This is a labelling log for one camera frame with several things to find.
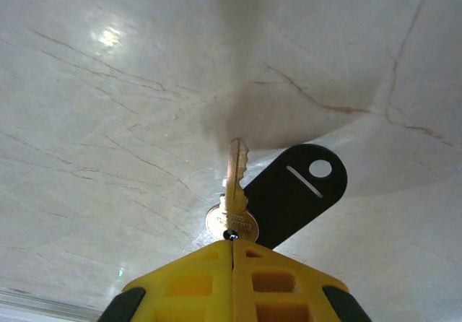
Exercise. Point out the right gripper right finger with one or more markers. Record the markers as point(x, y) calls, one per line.
point(288, 289)

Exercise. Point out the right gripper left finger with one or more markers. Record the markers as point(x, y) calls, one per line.
point(180, 289)

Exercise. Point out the black key tag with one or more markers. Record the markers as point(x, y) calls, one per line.
point(288, 199)

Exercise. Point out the metal key bunch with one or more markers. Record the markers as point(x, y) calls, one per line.
point(236, 177)

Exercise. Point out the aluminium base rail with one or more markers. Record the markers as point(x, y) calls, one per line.
point(43, 302)

